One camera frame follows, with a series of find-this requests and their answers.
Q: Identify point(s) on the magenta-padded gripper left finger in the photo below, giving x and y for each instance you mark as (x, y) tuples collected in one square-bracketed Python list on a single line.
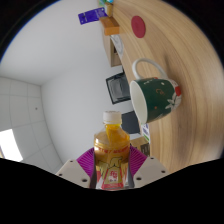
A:
[(74, 174)]

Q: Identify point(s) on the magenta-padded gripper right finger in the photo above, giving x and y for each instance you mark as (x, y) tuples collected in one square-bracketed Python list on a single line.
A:
[(150, 170)]

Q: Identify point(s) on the yellow drink bottle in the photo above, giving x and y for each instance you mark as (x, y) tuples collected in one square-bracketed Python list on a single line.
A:
[(112, 150)]

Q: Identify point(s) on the brown cardboard box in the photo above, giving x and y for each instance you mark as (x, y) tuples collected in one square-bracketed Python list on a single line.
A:
[(140, 146)]

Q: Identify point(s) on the flat round red coaster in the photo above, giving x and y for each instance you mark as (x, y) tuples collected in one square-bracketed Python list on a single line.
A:
[(138, 26)]

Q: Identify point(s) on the orange wooden block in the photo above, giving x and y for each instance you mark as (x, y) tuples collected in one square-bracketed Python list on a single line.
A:
[(109, 26)]

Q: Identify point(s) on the blue printed card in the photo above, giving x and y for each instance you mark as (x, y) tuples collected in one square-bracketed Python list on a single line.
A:
[(91, 16)]

